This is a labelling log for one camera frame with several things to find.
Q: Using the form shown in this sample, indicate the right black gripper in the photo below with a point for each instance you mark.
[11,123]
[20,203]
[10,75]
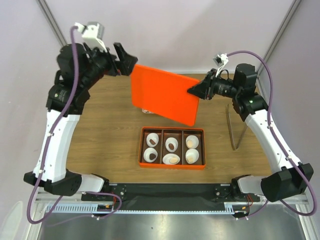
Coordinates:
[207,87]

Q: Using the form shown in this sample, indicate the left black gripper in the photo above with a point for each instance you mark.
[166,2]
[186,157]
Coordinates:
[127,61]

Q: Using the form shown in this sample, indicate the orange box lid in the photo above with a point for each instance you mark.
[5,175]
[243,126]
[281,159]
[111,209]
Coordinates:
[164,93]

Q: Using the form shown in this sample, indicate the white shell chocolate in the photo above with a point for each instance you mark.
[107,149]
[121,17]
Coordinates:
[190,144]

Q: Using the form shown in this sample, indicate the brown oval chocolate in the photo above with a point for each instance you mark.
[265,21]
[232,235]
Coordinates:
[171,146]

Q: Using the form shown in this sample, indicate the white square chocolate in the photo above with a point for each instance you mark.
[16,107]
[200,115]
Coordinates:
[190,160]

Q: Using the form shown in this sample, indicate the white round chocolate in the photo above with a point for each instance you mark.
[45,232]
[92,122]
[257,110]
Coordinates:
[173,160]

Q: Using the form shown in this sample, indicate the dark round chocolate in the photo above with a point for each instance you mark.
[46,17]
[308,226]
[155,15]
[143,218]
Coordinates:
[152,156]

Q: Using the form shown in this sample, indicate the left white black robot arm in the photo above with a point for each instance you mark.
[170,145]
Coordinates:
[65,104]

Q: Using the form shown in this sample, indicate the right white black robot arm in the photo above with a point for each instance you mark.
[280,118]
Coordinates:
[287,169]

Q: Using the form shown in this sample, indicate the orange chocolate box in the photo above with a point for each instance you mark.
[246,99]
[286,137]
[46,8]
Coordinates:
[180,134]

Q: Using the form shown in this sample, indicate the floral serving tray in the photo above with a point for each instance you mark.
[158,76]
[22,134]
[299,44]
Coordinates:
[147,111]

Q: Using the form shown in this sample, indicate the white paper cup back right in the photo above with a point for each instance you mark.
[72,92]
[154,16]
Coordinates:
[192,141]

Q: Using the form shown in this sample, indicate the white paper cup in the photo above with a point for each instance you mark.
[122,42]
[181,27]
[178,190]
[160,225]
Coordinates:
[147,152]
[171,140]
[168,156]
[192,141]
[154,137]
[192,153]

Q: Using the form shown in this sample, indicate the white paper cup back middle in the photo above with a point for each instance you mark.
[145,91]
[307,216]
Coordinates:
[171,140]

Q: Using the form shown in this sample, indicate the white paper cup front right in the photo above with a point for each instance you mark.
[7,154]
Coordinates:
[192,153]

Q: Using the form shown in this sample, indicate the white paper cup back left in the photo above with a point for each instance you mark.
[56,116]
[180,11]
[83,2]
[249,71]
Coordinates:
[154,137]

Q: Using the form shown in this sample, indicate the white paper cup front middle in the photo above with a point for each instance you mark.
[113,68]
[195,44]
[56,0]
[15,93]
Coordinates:
[168,156]

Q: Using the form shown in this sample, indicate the white paper cup front left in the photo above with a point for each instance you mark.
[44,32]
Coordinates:
[147,152]

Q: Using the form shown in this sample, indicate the black base mat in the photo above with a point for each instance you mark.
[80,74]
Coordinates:
[175,196]

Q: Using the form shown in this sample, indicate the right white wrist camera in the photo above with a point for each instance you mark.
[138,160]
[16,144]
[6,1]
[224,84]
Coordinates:
[220,60]

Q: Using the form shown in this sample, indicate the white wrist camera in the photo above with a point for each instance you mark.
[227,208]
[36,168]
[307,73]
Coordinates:
[92,35]
[220,60]

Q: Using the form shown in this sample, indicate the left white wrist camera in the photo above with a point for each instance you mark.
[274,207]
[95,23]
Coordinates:
[92,35]

